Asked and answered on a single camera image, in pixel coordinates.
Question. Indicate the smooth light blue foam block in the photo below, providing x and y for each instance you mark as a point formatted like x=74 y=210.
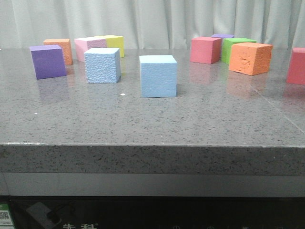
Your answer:
x=158 y=76

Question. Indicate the textured light blue foam block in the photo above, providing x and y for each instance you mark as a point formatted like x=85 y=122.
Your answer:
x=102 y=65

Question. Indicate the yellow foam block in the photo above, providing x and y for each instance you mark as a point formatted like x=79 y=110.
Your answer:
x=113 y=41

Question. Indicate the red foam block centre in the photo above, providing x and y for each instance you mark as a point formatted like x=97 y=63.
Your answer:
x=205 y=50

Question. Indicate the grey curtain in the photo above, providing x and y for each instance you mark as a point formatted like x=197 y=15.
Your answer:
x=152 y=24

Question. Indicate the pink foam block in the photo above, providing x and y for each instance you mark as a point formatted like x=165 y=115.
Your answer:
x=84 y=44

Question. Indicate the green foam block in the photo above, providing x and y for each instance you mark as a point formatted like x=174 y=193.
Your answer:
x=227 y=46

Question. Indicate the purple foam block back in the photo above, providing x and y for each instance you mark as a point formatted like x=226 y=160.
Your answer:
x=223 y=36

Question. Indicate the purple foam block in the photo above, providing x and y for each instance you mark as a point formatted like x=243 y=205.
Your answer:
x=48 y=61
x=223 y=36

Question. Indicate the orange foam block left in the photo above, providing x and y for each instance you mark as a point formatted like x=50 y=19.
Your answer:
x=65 y=44

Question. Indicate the orange foam block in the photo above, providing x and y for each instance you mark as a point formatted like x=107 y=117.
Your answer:
x=250 y=58
x=65 y=44

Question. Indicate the orange foam block right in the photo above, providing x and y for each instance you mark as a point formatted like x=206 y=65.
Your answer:
x=250 y=58

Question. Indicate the purple foam block left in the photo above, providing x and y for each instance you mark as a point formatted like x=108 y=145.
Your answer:
x=48 y=61

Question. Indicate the black appliance front panel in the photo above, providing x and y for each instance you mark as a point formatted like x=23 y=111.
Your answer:
x=156 y=213

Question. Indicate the red foam block right edge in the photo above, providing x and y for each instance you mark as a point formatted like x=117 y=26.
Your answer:
x=296 y=70

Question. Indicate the green QR code sticker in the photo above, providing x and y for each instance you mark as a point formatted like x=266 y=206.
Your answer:
x=6 y=221

